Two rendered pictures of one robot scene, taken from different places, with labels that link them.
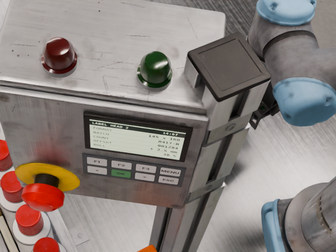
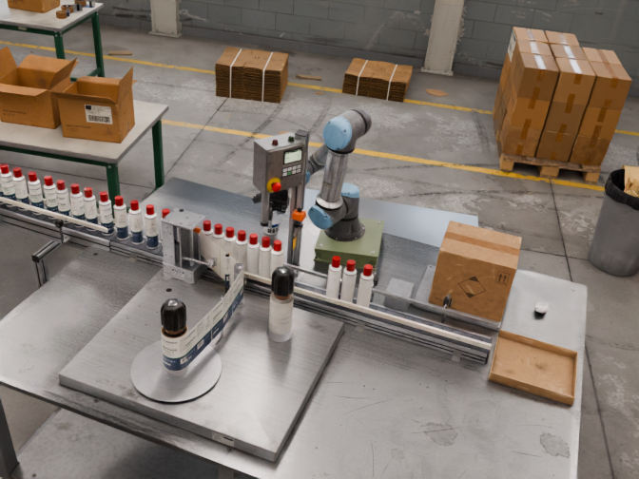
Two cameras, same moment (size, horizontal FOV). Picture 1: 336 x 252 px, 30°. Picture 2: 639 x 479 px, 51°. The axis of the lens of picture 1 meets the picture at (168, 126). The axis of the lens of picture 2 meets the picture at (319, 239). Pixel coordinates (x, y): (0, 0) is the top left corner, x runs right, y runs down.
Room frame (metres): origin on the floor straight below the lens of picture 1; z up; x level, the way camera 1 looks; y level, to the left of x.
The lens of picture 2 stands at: (-1.71, 1.22, 2.60)
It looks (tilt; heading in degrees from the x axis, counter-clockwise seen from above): 34 degrees down; 325
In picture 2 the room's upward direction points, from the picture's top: 5 degrees clockwise
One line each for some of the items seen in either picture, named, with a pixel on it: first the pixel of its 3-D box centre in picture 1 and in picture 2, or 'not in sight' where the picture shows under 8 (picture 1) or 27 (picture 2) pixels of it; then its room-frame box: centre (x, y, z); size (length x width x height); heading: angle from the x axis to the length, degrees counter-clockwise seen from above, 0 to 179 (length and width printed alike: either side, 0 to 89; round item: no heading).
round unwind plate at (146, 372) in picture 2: not in sight; (176, 369); (-0.09, 0.63, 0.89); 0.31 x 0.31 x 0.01
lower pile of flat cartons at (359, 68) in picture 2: not in sight; (377, 79); (3.56, -3.01, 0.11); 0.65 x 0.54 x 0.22; 45
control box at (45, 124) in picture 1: (110, 109); (279, 163); (0.27, 0.05, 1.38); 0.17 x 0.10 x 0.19; 93
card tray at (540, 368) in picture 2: not in sight; (533, 365); (-0.65, -0.56, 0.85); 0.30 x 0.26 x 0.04; 38
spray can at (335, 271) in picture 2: not in sight; (334, 278); (-0.01, -0.06, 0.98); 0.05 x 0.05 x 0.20
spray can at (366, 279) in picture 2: not in sight; (365, 287); (-0.11, -0.14, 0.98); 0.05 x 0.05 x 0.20
